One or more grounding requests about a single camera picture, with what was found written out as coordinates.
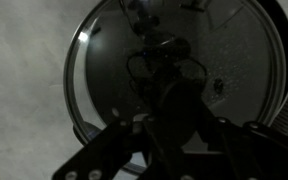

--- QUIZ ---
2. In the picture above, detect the light grey coffee table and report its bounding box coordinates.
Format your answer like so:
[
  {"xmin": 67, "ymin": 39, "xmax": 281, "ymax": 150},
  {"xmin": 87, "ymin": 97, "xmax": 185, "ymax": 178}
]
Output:
[{"xmin": 0, "ymin": 0, "xmax": 288, "ymax": 180}]

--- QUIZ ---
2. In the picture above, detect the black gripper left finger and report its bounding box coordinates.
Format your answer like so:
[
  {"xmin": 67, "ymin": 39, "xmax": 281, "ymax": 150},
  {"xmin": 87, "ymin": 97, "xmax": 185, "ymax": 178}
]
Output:
[{"xmin": 51, "ymin": 115, "xmax": 172, "ymax": 180}]

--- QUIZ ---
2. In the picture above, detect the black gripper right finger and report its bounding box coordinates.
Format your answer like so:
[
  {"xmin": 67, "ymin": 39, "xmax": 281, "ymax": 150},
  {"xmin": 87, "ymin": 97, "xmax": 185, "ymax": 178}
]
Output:
[{"xmin": 183, "ymin": 114, "xmax": 288, "ymax": 180}]

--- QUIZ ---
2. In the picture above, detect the round glass pot lid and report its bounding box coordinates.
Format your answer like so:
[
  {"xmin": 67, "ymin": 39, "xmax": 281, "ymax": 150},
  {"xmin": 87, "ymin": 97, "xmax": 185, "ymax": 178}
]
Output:
[{"xmin": 63, "ymin": 0, "xmax": 288, "ymax": 174}]

